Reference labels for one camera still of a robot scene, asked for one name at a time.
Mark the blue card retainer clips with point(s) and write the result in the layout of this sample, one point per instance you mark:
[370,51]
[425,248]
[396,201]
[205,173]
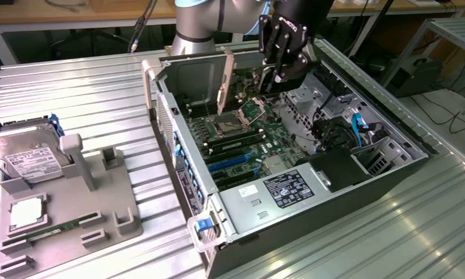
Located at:
[177,151]

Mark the dark rear case label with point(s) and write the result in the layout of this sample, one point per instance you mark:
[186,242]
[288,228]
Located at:
[189,191]

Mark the green motherboard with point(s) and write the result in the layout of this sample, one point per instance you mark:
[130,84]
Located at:
[278,136]

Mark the wooden desk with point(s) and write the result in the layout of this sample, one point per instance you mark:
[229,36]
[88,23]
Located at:
[100,11]

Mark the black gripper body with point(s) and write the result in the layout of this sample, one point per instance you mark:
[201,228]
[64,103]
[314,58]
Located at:
[305,11]

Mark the small black case knob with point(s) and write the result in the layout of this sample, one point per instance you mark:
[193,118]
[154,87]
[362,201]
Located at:
[174,111]

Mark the green graphics card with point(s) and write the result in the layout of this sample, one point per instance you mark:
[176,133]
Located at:
[244,78]

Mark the blue card retention latches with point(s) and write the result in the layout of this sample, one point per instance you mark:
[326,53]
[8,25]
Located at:
[56,125]

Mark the open black PC case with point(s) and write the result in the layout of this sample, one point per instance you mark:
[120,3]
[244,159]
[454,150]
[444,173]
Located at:
[372,203]

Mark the grey metal shelf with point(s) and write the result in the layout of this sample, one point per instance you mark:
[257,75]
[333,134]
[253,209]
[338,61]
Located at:
[457,29]

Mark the grey parts rack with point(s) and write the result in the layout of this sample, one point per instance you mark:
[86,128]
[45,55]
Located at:
[69,209]

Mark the installed black RAM stick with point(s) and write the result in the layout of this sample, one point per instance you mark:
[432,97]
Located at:
[236,143]

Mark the silver hard disk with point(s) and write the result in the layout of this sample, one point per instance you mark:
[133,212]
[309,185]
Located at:
[26,154]

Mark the white side table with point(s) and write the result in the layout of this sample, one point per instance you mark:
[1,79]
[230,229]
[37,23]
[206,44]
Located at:
[429,116]

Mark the CPU socket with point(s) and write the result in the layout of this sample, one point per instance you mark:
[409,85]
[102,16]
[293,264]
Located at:
[230,126]

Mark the chipset heat sink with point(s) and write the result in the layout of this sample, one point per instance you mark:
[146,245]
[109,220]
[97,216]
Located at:
[276,163]

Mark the open socket cover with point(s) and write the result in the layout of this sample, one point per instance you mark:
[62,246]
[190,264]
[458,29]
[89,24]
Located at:
[252,110]

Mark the long black expansion slot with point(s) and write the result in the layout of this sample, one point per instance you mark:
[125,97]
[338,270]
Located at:
[236,183]
[234,175]

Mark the grey power supply unit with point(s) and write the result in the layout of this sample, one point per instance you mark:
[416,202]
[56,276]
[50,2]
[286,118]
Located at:
[248,209]

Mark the blue expansion slot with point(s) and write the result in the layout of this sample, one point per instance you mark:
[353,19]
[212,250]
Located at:
[228,163]

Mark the metal disk bay cage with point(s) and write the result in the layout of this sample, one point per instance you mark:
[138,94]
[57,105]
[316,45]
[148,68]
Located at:
[305,116]

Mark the black fan duct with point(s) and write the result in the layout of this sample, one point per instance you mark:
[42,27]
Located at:
[333,168]

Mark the silver CPU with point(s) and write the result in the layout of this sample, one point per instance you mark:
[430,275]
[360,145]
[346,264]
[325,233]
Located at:
[26,212]

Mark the blue case latch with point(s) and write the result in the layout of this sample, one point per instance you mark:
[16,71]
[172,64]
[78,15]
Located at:
[202,226]

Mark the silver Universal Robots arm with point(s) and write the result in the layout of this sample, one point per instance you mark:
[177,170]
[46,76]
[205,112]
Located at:
[193,23]

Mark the black box device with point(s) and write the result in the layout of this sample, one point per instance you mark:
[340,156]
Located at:
[422,75]

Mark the green RAM stick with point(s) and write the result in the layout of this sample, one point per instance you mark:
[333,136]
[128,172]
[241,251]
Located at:
[53,229]

